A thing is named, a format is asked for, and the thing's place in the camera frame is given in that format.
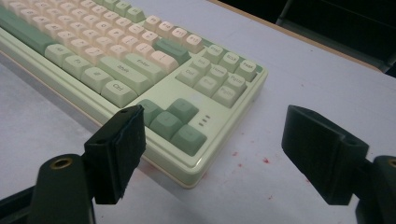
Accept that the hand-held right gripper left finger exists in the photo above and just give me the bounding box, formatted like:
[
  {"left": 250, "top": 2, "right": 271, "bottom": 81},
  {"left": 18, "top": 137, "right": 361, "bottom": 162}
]
[{"left": 83, "top": 105, "right": 148, "bottom": 205}]

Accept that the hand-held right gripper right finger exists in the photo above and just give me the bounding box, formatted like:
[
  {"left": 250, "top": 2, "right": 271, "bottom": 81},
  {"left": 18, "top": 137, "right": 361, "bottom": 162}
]
[{"left": 281, "top": 105, "right": 370, "bottom": 206}]

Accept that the green and cream keyboard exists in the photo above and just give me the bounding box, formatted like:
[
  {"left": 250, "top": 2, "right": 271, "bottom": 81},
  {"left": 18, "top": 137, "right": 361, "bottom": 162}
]
[{"left": 0, "top": 0, "right": 269, "bottom": 189}]

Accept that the white table mat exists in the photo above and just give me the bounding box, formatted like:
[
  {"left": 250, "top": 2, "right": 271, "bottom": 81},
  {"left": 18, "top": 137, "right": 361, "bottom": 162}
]
[{"left": 0, "top": 0, "right": 396, "bottom": 224}]

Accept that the dark metal frame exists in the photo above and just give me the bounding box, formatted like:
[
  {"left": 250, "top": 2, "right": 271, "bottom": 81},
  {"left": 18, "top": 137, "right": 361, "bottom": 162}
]
[{"left": 275, "top": 0, "right": 396, "bottom": 76}]

